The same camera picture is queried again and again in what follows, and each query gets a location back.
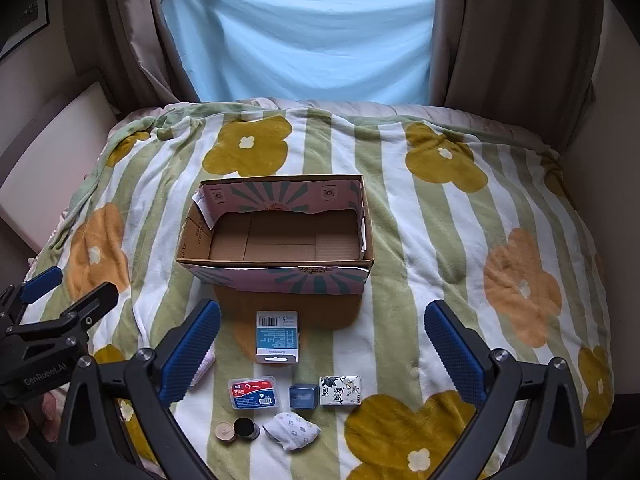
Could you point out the white patterned sock bundle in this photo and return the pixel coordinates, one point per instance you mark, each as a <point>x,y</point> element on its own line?
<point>292,432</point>

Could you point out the beige curtain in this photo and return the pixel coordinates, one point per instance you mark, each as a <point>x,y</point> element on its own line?
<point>135,35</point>
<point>500,35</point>

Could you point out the white board panel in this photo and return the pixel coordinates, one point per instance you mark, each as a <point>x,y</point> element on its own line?
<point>50,160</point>

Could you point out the pink towel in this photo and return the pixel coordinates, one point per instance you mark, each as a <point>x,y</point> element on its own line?
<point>205,365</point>

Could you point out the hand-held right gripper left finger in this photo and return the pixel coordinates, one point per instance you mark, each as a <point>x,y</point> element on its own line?
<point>192,355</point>

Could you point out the small beige round jar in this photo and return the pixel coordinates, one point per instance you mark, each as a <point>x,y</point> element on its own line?
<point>225,431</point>

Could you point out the dark framed picture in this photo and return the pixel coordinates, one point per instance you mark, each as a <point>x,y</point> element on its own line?
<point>25,15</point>

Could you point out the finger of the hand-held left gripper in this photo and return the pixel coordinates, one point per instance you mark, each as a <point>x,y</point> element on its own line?
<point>90,305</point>
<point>42,282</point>

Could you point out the blue white hang-tab carton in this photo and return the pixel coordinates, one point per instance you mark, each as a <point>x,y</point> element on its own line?
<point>276,335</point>

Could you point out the light blue cloth sheet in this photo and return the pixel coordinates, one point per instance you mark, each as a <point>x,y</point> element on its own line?
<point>300,35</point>

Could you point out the clear red blue case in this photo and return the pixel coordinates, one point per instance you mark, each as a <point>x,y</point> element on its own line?
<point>252,392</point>

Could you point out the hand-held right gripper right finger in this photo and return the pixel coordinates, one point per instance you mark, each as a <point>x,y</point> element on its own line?
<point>455,355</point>

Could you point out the floral print tissue pack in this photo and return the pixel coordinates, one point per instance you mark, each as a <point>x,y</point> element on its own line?
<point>340,390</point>

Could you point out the small blue box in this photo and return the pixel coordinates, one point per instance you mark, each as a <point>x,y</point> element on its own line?
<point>303,396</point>

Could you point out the small black round jar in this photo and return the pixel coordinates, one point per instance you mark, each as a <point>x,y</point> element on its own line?
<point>248,429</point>

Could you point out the striped floral blanket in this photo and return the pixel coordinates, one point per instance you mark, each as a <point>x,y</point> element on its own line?
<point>400,260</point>

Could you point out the printed cardboard box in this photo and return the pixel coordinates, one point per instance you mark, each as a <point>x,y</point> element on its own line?
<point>280,245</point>

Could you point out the person's left hand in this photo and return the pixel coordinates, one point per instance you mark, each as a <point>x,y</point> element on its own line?
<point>15,427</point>

